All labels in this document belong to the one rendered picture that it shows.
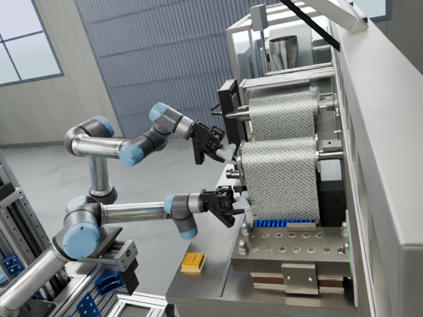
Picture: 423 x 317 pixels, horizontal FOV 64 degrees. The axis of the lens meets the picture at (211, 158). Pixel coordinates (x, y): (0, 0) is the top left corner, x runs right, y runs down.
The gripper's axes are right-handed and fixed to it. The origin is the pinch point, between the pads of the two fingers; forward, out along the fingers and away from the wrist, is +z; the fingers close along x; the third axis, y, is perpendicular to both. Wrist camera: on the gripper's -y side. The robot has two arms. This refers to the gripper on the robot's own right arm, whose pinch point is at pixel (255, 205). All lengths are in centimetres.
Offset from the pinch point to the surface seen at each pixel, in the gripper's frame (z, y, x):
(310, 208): 18.9, -1.4, -0.2
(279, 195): 8.9, 4.5, -0.2
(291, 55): 12, 36, 73
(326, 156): 25.3, 15.9, 4.5
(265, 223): 3.0, -5.3, -3.3
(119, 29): -229, 55, 332
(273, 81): 8.0, 36.1, 30.2
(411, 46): 112, -24, 308
